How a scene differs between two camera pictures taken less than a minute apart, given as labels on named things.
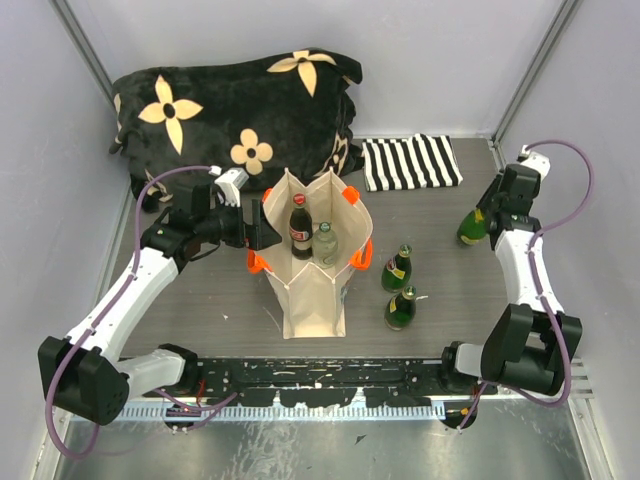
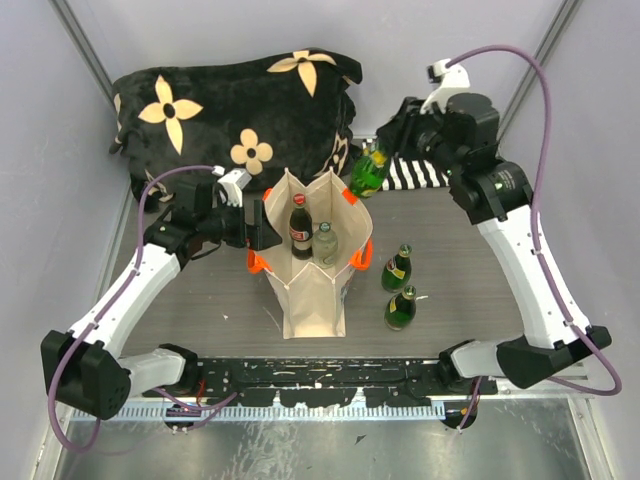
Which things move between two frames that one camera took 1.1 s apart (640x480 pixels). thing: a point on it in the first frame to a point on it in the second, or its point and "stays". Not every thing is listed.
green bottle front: x=400 y=309 stays
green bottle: x=472 y=227 to x=368 y=170
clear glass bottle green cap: x=324 y=246 stays
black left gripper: x=262 y=235 stays
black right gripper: x=485 y=201 to x=396 y=134
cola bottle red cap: x=301 y=229 stays
